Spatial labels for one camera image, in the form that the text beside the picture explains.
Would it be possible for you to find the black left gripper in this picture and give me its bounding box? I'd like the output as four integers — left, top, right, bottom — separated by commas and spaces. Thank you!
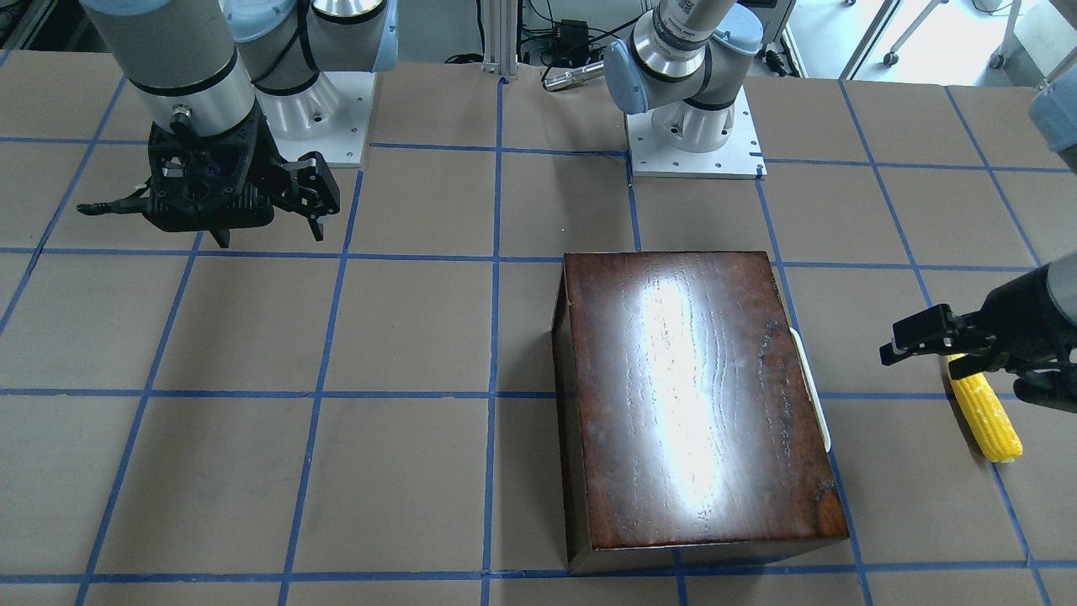
878, 263, 1076, 414

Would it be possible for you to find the yellow corn cob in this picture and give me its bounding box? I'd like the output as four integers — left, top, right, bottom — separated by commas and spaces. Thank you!
945, 354, 1024, 463

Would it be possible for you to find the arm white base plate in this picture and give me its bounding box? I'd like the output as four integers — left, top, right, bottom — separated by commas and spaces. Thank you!
624, 88, 768, 179
256, 72, 378, 168

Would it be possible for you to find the dark wooden drawer cabinet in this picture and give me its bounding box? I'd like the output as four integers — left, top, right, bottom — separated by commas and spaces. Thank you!
550, 252, 850, 574

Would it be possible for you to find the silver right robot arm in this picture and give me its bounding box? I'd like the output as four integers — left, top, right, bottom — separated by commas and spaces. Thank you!
76, 1, 398, 248

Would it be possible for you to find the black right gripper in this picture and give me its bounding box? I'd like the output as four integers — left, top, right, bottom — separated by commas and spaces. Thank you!
76, 112, 340, 242

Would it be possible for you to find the wooden drawer with white handle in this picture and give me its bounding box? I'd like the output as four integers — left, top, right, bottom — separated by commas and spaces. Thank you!
772, 268, 833, 455

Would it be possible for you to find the aluminium frame post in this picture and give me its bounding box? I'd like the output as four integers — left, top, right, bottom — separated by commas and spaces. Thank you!
478, 0, 520, 83

